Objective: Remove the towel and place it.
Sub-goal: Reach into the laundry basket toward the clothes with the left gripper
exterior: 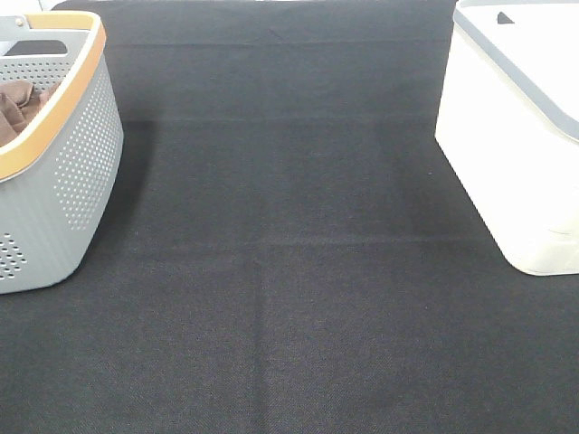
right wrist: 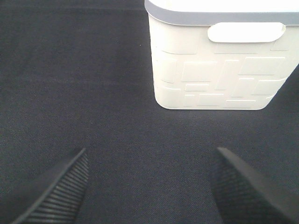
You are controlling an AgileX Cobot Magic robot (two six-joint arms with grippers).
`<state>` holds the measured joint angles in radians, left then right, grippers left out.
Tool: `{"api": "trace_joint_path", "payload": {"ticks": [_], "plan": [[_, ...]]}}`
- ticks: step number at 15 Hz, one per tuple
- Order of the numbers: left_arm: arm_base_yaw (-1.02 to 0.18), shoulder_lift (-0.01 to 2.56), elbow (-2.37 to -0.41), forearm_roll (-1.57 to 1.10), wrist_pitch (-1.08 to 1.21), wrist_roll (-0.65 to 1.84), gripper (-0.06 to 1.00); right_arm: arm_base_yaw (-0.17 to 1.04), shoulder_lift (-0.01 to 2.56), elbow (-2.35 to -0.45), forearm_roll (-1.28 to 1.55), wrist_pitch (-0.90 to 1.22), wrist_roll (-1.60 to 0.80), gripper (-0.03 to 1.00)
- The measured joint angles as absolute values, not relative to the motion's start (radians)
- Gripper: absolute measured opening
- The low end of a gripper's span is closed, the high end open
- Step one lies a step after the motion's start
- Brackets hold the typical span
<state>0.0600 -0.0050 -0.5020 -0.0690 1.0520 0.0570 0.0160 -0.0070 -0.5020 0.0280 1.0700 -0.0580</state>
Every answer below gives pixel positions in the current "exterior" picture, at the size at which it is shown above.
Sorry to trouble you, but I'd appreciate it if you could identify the brown towel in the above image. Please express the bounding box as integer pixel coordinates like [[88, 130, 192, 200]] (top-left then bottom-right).
[[1, 80, 60, 146]]

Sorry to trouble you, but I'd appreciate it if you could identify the grey perforated laundry basket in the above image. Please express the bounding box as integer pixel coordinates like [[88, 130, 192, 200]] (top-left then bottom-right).
[[1, 11, 123, 294]]

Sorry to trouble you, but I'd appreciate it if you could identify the white storage bin grey rim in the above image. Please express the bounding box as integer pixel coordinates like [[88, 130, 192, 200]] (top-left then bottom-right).
[[435, 1, 578, 276]]

